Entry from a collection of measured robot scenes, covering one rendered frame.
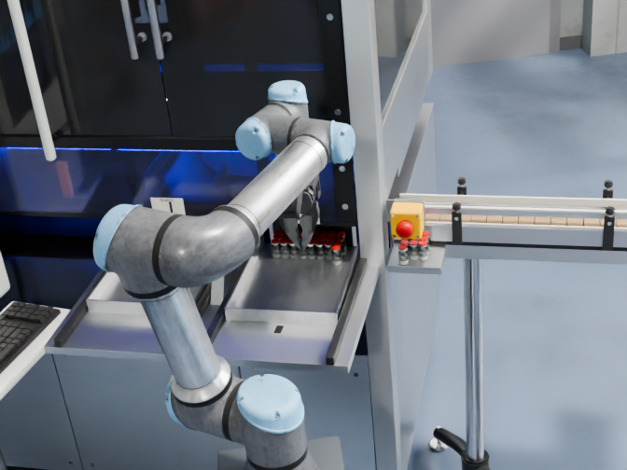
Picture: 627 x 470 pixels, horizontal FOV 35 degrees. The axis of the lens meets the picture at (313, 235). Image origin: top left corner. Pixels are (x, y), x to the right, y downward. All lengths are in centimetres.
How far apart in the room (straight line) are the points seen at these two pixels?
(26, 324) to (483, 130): 319
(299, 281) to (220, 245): 85
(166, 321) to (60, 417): 139
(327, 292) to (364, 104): 45
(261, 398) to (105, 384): 114
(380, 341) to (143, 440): 83
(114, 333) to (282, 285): 41
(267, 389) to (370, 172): 67
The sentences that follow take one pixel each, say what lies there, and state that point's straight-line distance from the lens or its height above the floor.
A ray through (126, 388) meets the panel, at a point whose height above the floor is 44.
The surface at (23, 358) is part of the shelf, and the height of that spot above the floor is 80.
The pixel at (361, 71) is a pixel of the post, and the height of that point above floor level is 138.
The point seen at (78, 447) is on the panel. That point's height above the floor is 20.
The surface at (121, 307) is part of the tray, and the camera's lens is 239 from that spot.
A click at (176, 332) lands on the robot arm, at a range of 176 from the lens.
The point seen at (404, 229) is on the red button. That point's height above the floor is 100.
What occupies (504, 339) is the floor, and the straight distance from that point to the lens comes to 368.
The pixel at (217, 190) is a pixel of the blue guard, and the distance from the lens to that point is 245.
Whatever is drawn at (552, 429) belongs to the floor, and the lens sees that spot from 332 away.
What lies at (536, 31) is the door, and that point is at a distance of 617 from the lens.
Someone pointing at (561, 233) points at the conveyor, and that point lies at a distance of 248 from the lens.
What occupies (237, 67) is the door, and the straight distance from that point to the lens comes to 231.
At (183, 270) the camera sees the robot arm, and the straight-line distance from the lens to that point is 158.
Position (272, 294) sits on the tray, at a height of 88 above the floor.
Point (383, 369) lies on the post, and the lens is 263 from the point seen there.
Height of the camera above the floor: 217
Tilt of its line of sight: 30 degrees down
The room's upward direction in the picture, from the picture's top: 6 degrees counter-clockwise
